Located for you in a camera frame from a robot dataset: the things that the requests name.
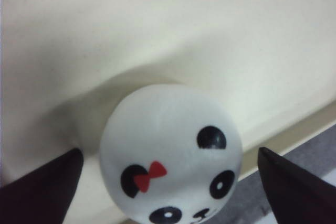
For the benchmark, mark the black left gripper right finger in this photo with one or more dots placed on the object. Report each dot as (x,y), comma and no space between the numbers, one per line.
(294,194)

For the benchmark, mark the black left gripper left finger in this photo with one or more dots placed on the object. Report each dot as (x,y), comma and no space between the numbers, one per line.
(45,194)

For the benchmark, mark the beige rectangular plastic tray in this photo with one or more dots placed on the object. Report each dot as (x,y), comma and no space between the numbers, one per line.
(65,64)

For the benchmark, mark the panda bun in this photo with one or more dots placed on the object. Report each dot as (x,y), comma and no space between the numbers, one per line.
(170,154)

